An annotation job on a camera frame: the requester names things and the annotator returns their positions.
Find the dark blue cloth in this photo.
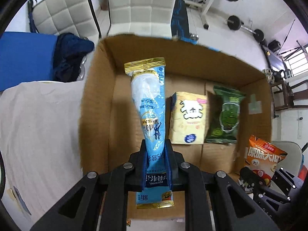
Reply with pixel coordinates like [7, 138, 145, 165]
[53, 32, 95, 82]

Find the yellow snack packet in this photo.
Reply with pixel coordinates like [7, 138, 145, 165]
[168, 91, 208, 145]

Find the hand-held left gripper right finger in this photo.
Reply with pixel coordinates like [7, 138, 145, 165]
[167, 139, 282, 231]

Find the wooden chair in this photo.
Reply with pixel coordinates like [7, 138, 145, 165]
[269, 76, 308, 119]

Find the orange snack bag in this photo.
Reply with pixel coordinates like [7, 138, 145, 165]
[238, 135, 288, 193]

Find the white weight bench frame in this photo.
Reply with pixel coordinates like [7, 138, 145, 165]
[182, 0, 228, 30]

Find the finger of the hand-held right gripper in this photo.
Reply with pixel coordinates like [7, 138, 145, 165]
[239, 167, 292, 204]
[273, 166, 303, 191]

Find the blue black strap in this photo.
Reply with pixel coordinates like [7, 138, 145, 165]
[27, 0, 39, 33]

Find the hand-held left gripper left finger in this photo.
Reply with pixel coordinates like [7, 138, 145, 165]
[30, 139, 148, 231]

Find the blue mat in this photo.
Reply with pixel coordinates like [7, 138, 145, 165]
[0, 31, 59, 92]

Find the green snack packet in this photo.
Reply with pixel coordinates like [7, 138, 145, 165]
[205, 85, 245, 145]

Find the brown cardboard box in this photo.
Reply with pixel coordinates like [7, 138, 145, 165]
[79, 34, 274, 220]

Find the light blue stick packet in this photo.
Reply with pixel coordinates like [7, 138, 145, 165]
[124, 57, 174, 209]

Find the blue black bench pad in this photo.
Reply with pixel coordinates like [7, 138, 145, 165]
[171, 0, 189, 40]

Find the white cloth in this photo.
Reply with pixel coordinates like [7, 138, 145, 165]
[0, 80, 87, 231]

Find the grey plastic chair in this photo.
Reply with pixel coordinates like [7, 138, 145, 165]
[271, 140, 308, 186]

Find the white padded chair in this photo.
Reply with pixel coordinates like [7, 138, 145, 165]
[105, 0, 181, 38]
[31, 0, 100, 40]

